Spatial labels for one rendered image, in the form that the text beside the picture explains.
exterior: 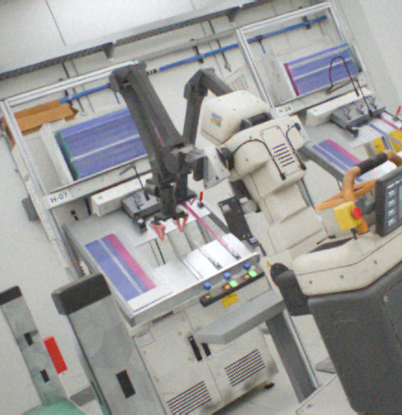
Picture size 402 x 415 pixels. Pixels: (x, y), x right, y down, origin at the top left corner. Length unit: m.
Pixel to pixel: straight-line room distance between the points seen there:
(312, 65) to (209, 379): 1.97
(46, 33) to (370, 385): 3.81
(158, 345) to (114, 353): 2.64
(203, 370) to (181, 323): 0.26
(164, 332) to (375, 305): 1.50
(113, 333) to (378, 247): 1.46
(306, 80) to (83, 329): 3.49
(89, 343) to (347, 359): 1.55
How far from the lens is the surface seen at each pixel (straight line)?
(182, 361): 3.06
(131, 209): 3.05
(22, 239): 4.53
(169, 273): 2.80
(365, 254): 1.73
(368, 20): 5.68
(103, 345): 0.37
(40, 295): 4.53
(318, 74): 3.86
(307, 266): 1.80
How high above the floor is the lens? 1.12
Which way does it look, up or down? 2 degrees down
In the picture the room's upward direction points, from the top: 23 degrees counter-clockwise
